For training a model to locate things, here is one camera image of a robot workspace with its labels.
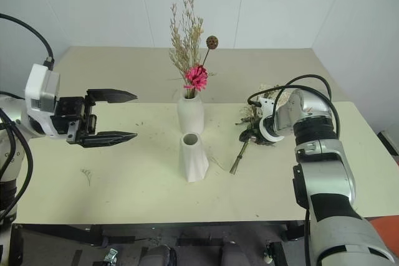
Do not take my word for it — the rounded white ceramic vase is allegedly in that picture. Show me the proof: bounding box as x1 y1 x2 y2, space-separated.
176 94 206 133

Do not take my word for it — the orange object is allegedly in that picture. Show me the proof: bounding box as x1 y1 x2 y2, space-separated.
364 216 399 253

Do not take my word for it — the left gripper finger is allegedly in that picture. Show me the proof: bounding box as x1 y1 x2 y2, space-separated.
85 88 138 104
77 131 138 150

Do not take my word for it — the dark rounded shape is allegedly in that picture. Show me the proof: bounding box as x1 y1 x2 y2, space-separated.
220 242 250 266
145 245 177 266

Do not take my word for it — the black metal table frame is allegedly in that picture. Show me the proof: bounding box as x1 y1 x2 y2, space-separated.
11 222 309 250

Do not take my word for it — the twisted white ceramic vase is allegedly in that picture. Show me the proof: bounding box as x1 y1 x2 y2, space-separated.
178 132 209 184

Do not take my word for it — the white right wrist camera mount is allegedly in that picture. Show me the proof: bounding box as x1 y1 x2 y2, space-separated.
256 97 285 143

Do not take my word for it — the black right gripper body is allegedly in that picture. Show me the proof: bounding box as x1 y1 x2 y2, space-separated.
252 133 276 148

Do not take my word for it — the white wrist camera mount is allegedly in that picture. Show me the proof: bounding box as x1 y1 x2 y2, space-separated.
24 63 62 140
256 97 285 143

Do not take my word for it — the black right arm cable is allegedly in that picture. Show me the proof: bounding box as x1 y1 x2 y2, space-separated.
247 74 341 135

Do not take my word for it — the dried bouquet with pink flower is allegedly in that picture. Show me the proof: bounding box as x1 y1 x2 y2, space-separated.
167 0 219 100

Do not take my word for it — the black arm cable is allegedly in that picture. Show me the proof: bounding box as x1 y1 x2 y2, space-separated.
247 74 341 135
0 12 56 70
0 108 34 221

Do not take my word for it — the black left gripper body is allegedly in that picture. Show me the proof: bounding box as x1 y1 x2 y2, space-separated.
49 94 99 146

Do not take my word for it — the small dried sprig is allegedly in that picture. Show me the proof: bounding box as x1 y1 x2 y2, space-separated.
80 168 94 186

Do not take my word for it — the dried bouquet with white flowers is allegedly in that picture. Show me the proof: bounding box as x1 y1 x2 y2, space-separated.
229 83 291 175

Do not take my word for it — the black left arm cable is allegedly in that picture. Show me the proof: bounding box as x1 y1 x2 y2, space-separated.
0 12 56 70
0 108 34 221

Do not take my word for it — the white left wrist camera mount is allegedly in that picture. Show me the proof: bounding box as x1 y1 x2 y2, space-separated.
24 63 62 140

